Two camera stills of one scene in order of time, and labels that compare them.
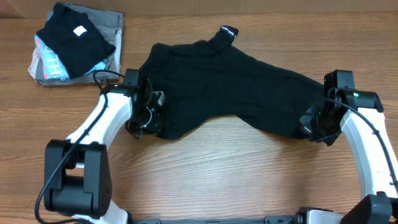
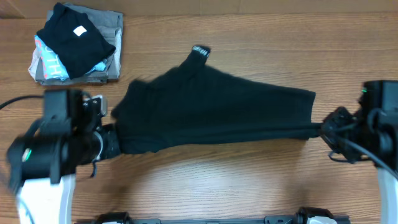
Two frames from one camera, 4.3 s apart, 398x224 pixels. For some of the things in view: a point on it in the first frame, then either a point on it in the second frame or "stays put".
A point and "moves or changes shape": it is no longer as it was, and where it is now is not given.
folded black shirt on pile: (78, 42) stays put
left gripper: (155, 127) to (111, 131)
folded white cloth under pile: (33, 66) stays put
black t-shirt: (201, 80) moves or changes shape
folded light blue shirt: (53, 66) stays put
